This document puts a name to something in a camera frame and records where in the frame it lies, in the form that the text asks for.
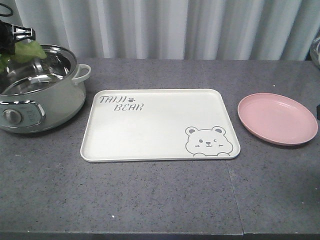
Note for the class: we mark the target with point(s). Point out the pink round plate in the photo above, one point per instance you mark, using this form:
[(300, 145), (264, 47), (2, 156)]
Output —
[(277, 119)]

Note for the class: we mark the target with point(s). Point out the white blender appliance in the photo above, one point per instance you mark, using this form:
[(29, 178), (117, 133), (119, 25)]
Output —
[(314, 51)]

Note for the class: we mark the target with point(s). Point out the green lettuce leaf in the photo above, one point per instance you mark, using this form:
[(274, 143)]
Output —
[(23, 53)]

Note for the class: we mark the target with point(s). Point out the pale green electric pot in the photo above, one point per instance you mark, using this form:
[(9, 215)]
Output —
[(42, 94)]

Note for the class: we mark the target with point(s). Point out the white pleated curtain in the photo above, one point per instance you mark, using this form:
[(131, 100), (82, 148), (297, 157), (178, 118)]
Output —
[(172, 29)]

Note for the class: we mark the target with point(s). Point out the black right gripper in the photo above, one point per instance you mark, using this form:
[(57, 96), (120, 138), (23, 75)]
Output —
[(318, 109)]

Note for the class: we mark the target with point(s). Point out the cream bear serving tray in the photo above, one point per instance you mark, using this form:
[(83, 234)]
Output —
[(158, 125)]

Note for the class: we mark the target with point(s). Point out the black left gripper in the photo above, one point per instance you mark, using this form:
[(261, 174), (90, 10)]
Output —
[(11, 34)]

